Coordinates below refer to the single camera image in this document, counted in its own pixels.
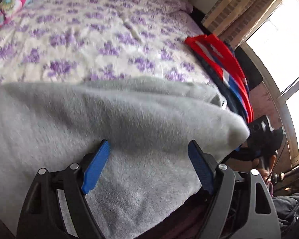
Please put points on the grey fleece pants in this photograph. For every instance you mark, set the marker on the grey fleece pants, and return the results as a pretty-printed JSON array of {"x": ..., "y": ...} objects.
[{"x": 148, "y": 123}]

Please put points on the bright window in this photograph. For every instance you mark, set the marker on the bright window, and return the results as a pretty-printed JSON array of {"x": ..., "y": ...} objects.
[{"x": 276, "y": 43}]

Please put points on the purple floral bedspread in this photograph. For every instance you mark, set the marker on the purple floral bedspread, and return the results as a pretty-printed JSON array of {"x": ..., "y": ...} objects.
[{"x": 80, "y": 40}]

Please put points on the person's right hand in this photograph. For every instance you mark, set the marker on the person's right hand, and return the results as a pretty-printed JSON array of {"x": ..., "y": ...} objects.
[{"x": 264, "y": 166}]

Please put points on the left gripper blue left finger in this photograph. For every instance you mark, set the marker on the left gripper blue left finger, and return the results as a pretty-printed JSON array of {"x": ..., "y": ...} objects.
[{"x": 92, "y": 166}]

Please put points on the brown checked curtain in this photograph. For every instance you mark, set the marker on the brown checked curtain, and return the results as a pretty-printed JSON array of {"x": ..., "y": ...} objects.
[{"x": 233, "y": 21}]

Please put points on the dark navy garment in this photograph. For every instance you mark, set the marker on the dark navy garment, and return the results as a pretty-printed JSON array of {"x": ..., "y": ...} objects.
[{"x": 232, "y": 101}]

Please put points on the red blue white garment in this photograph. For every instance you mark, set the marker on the red blue white garment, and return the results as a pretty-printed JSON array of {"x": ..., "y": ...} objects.
[{"x": 223, "y": 61}]

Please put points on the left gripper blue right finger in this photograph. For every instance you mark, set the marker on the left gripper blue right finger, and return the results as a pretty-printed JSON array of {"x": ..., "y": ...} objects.
[{"x": 203, "y": 164}]

